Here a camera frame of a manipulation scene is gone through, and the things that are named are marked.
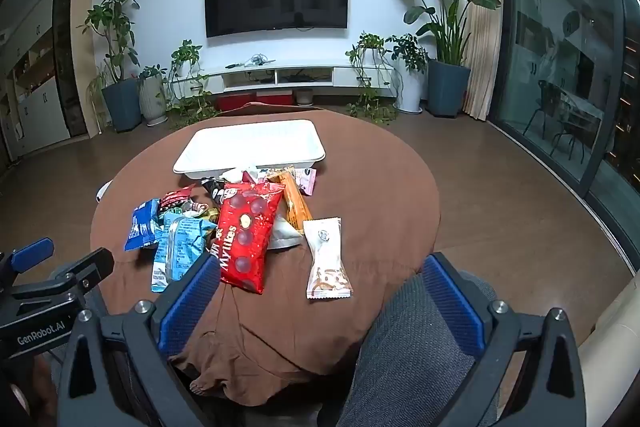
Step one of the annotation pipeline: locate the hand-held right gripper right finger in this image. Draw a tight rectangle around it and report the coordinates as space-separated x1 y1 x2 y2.
422 252 587 427

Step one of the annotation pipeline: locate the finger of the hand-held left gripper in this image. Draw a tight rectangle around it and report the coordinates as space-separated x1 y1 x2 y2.
0 237 55 290
10 248 115 308

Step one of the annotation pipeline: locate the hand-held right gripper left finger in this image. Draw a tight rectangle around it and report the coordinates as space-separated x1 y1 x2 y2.
56 251 223 427

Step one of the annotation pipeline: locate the light blue snack packet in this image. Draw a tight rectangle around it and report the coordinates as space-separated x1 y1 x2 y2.
150 211 217 293

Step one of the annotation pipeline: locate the blue cookie packet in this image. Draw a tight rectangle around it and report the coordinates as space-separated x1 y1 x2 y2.
124 199 165 252

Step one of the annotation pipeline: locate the large red chocolate ball packet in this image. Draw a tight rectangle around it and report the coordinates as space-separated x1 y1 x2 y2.
218 181 285 296

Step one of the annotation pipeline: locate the small red snack packet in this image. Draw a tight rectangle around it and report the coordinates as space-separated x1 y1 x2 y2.
160 186 197 211

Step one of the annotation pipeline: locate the black snack packet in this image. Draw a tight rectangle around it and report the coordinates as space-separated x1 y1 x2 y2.
201 177 230 202

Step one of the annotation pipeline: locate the white packet with brown print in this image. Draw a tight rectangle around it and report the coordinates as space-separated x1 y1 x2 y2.
303 217 354 300

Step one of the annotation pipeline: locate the white crinkled packet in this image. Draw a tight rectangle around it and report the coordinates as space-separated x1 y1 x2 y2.
223 164 266 184

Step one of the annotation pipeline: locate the orange snack packet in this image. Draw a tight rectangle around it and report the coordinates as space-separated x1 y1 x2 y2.
266 166 314 235

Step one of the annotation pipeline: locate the white plastic tray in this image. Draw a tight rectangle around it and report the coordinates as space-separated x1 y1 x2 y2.
173 119 327 180

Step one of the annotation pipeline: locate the pink snack packet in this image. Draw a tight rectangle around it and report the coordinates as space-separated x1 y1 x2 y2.
294 167 318 196

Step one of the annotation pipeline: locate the brown tablecloth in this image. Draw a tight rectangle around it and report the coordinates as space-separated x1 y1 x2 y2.
90 103 442 408

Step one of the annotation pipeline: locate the cream sofa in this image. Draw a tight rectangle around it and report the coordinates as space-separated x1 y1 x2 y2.
577 272 640 410

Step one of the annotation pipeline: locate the tree plant in grey-blue pot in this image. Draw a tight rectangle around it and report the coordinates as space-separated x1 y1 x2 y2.
82 0 143 132

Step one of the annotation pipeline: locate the plant in ribbed white pot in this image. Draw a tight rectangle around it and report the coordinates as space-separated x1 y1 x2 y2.
137 66 168 125

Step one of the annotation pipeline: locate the red storage box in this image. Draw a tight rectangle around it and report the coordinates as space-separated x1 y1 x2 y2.
216 94 257 112
256 91 293 106

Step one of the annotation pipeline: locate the tall plant in grey-blue pot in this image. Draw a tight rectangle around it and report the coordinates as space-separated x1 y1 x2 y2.
382 0 502 118

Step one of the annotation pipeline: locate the bushy plant in white pot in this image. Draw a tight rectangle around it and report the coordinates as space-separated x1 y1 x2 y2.
387 34 429 114

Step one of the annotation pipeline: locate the black outdoor chair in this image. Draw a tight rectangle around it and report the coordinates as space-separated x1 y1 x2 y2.
524 79 608 165

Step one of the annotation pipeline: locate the trailing plant on stand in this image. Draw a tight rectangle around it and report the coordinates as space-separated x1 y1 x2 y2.
345 33 401 125
167 39 221 128

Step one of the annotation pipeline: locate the white television cabinet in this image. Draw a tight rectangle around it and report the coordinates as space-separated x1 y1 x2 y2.
200 64 401 96

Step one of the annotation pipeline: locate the glass sliding door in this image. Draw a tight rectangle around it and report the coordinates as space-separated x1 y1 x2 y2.
489 0 640 268

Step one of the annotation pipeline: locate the beige curtain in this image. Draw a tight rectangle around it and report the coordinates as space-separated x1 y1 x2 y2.
462 0 502 122

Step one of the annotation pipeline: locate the white wall cabinet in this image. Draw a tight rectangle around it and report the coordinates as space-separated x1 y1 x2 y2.
0 0 96 158

